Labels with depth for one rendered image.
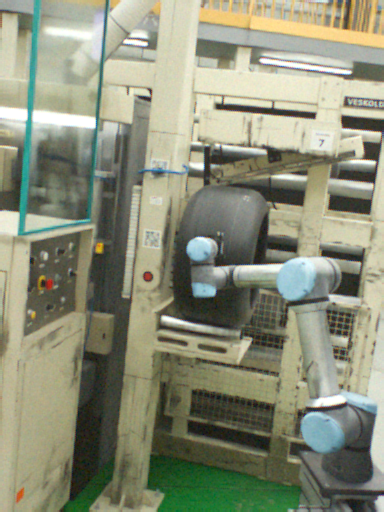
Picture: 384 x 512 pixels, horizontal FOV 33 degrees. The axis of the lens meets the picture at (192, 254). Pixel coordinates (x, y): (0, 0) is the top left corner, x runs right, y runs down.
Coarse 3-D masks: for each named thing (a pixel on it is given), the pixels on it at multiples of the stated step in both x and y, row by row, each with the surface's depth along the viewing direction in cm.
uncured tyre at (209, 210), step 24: (216, 192) 257; (240, 192) 257; (192, 216) 249; (216, 216) 247; (240, 216) 246; (264, 216) 260; (240, 240) 242; (264, 240) 285; (216, 264) 242; (240, 264) 242; (264, 264) 287; (240, 288) 245; (192, 312) 256; (216, 312) 252; (240, 312) 252
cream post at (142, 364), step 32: (192, 0) 253; (160, 32) 257; (192, 32) 259; (160, 64) 259; (192, 64) 266; (160, 96) 260; (160, 128) 262; (160, 192) 265; (160, 224) 267; (160, 256) 269; (160, 288) 271; (128, 352) 278; (160, 352) 285; (128, 384) 280; (128, 416) 281; (128, 448) 283; (128, 480) 285
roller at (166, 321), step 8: (160, 320) 264; (168, 320) 264; (176, 320) 263; (184, 320) 263; (192, 320) 263; (176, 328) 264; (184, 328) 262; (192, 328) 261; (200, 328) 260; (208, 328) 260; (216, 328) 259; (224, 328) 259; (232, 328) 259; (224, 336) 259; (232, 336) 258; (240, 336) 257
